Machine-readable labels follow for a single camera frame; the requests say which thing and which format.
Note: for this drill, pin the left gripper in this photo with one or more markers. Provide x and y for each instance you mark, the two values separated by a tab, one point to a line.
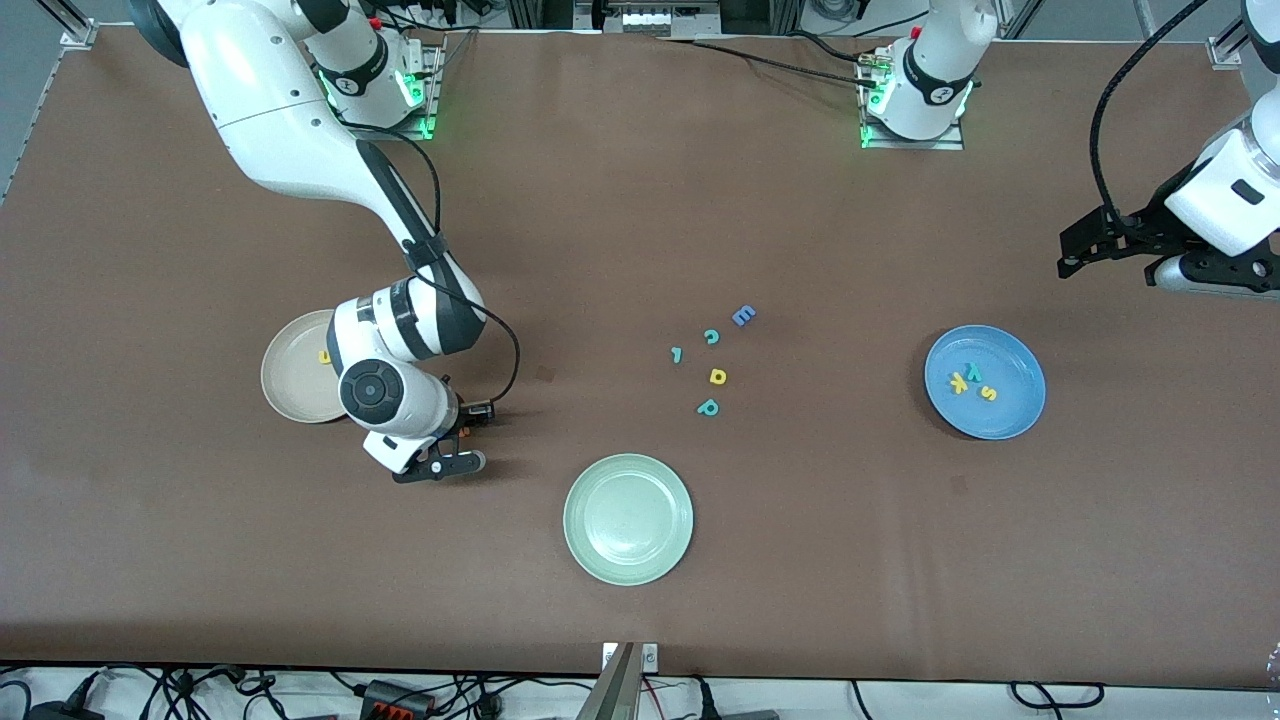
1143	236

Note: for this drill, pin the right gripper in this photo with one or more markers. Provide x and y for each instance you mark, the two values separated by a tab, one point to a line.
466	414

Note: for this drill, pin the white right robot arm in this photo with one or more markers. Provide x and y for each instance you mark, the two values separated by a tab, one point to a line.
270	110

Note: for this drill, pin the beige brown plate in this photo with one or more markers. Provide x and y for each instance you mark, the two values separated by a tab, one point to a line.
290	380

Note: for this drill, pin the pale green plate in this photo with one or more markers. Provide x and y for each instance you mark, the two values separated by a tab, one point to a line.
628	520

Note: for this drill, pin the blue plate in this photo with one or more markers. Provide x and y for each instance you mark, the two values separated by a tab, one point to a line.
1010	415

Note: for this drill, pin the teal foam letter p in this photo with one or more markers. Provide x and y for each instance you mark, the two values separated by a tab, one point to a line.
708	408

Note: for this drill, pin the blue foam letter E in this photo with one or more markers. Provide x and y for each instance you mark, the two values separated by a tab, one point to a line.
743	316

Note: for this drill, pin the black power strip red switches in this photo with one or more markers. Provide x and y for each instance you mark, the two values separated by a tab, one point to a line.
400	700

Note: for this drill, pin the white table clamp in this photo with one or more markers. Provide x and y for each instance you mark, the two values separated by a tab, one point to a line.
650	657

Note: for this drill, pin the metal control box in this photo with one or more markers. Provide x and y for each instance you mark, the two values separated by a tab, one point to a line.
650	18

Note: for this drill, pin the black power adapter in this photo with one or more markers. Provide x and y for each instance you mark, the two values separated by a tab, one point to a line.
60	712

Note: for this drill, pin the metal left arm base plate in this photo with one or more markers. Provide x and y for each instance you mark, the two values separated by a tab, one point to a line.
950	143

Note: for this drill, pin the aluminium frame post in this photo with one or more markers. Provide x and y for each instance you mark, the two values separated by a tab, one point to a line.
75	25
1228	45

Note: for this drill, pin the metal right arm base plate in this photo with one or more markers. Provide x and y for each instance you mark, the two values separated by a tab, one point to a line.
432	100

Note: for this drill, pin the grey metal bracket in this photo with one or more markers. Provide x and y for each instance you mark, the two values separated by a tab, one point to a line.
615	690

